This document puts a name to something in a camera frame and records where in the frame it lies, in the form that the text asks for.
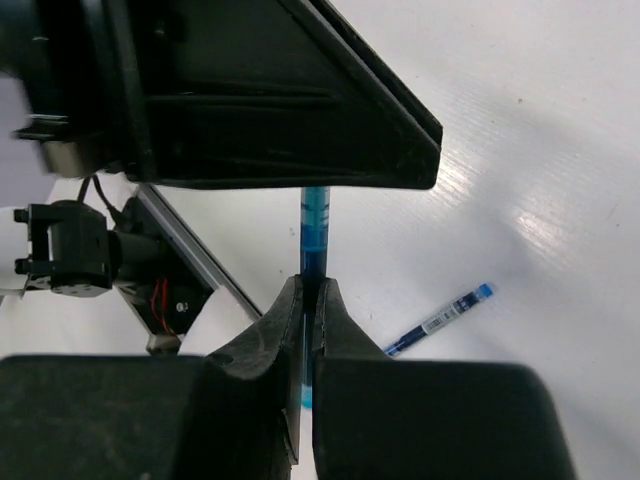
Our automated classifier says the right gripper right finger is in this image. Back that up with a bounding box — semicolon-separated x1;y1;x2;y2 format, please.
312;279;576;479

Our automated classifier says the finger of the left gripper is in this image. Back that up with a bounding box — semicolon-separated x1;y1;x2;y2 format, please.
128;1;443;190

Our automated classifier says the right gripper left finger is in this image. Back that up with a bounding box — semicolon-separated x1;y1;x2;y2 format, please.
1;276;303;479

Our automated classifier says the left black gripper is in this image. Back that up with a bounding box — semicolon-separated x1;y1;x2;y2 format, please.
1;1;150;180

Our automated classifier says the teal gel pen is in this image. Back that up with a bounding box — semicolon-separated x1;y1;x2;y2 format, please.
300;187;330;410

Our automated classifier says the dark blue gel pen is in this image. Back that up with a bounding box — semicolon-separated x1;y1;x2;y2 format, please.
383;283;494;357

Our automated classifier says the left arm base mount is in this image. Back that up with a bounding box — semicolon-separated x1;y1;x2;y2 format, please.
1;177;261;355

